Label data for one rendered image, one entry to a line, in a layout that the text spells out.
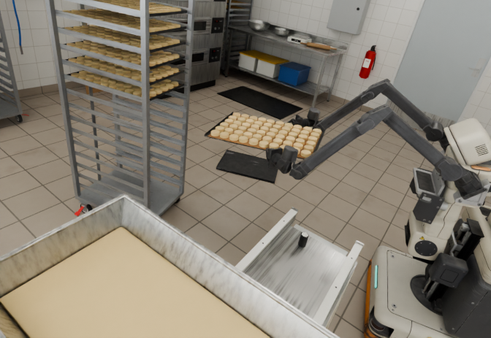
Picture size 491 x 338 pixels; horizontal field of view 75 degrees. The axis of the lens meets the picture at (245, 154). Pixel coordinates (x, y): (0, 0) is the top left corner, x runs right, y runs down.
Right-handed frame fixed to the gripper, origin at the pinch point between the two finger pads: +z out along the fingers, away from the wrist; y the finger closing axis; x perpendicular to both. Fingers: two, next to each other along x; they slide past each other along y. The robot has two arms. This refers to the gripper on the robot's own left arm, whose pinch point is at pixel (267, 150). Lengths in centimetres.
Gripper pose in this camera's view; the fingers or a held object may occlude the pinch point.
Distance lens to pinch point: 166.8
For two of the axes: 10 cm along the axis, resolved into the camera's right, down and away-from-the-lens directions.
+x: 9.1, -1.3, 3.9
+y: -0.8, 8.7, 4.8
